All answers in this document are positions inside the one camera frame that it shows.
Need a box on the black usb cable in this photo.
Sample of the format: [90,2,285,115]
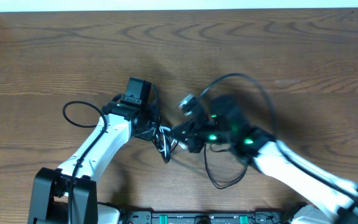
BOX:
[152,124,250,190]

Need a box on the right camera cable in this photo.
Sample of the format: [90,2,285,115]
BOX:
[196,72,358,215]

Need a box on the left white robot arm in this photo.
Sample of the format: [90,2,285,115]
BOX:
[28,78,159,223]

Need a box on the left camera cable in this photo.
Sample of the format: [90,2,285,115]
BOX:
[62,100,108,224]

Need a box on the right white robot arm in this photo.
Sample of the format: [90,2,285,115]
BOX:
[172,95,358,223]

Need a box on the camera cable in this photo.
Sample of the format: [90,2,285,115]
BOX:
[196,72,358,215]
[62,100,108,224]

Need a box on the white usb cable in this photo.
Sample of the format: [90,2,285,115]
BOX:
[158,125,180,159]

